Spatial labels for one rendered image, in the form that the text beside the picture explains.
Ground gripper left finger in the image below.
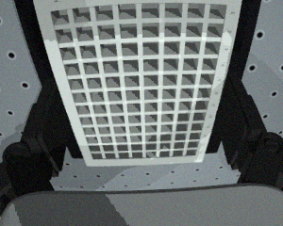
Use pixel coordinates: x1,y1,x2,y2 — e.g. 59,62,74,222
0,78,71,217

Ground grey flat base plate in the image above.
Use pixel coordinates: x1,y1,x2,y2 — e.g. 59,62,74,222
0,0,283,191

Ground black flat square pad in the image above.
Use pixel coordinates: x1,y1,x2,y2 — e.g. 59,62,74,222
14,0,261,158

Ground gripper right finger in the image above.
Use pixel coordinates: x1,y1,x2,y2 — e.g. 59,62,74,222
215,72,283,191

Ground white well plate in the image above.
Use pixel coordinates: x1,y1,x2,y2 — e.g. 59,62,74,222
33,0,242,167

